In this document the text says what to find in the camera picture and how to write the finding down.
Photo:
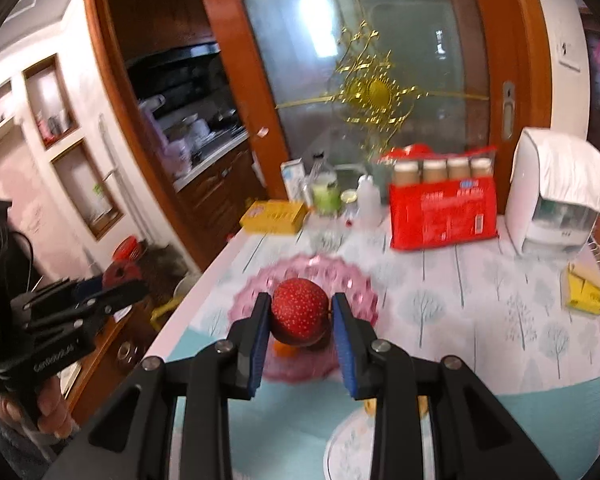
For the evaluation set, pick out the white cloth cover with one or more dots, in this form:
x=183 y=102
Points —
x=568 y=167

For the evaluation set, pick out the person's left hand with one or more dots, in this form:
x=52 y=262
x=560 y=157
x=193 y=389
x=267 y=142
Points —
x=55 y=419

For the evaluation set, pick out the clear bottle green label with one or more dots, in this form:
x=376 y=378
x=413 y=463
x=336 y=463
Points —
x=324 y=187

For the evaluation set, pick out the white squeeze wash bottle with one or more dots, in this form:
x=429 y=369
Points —
x=369 y=202

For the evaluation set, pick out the yellow pear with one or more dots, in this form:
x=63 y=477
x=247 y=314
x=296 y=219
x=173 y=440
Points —
x=395 y=404

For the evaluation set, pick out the grey fuzzy sleeve forearm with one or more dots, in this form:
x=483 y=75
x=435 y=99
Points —
x=23 y=455

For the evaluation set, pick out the white water dispenser appliance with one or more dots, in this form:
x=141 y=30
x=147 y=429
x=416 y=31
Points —
x=542 y=228

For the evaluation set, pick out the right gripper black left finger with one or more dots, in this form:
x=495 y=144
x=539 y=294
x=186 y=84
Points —
x=130 y=435

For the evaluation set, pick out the white blue carton box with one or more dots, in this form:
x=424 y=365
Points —
x=293 y=175

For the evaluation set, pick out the small red fruit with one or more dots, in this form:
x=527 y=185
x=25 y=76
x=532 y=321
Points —
x=300 y=312

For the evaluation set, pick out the yellow tin box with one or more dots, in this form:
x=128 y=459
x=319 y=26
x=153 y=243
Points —
x=274 y=217

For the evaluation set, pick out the pink plastic fruit bowl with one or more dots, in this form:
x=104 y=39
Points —
x=301 y=347

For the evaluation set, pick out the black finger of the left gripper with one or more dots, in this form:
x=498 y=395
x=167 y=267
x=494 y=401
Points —
x=107 y=302
x=56 y=297

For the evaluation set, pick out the red paper cup package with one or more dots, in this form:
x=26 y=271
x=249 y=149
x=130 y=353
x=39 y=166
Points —
x=438 y=200

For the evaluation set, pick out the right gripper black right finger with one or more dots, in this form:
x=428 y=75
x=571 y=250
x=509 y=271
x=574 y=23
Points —
x=473 y=435

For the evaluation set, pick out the white round placemat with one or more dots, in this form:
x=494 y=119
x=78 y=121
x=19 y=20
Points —
x=348 y=453

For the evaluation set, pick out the tree print tablecloth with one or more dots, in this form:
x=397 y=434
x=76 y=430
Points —
x=501 y=314

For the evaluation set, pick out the orange mandarin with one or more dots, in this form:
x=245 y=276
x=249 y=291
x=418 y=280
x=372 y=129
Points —
x=285 y=351

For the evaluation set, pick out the small glass jar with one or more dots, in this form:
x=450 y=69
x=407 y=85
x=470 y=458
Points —
x=349 y=204

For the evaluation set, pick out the clear glass tumbler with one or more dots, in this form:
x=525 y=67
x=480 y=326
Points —
x=326 y=239

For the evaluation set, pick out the red round tin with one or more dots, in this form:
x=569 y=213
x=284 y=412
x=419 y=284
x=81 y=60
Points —
x=130 y=249

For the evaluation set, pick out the yellow tissue pack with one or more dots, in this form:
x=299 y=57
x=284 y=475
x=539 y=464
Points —
x=581 y=288

